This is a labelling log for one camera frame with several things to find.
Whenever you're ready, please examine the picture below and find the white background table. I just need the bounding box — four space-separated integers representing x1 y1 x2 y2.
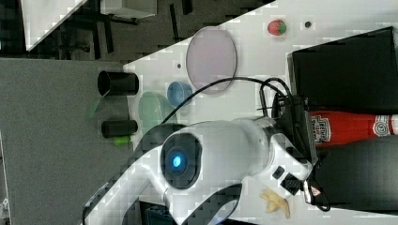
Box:
20 0 87 52

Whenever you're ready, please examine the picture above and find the green perforated colander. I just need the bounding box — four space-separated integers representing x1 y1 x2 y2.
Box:
138 91 175 134

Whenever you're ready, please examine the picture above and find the toy strawberry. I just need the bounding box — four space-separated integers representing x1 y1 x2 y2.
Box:
268 20 287 36

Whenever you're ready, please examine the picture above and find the purple oval plate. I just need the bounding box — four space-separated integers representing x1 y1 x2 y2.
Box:
186 26 237 90

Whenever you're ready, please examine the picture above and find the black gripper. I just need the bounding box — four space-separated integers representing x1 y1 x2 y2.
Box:
273 95 318 165

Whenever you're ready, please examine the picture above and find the red ketchup bottle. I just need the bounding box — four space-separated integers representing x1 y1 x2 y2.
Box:
310 111 398 147

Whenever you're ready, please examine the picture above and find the grey background box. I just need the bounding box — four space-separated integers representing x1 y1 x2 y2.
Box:
100 0 158 19

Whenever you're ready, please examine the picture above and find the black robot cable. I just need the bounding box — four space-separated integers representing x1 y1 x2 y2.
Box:
161 76 294 125

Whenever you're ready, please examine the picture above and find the toy peeled banana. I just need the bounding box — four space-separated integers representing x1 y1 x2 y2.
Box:
260 188 291 218

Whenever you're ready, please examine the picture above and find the dark blue crate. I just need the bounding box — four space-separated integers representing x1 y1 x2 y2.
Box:
145 205 173 225

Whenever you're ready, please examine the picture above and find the bright green small object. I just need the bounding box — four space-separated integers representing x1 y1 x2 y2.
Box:
114 136 131 146

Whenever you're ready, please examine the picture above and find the blue small bowl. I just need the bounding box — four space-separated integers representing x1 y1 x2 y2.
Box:
167 82 192 107

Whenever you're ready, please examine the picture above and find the large black cup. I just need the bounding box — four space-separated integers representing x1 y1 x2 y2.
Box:
98 70 139 96

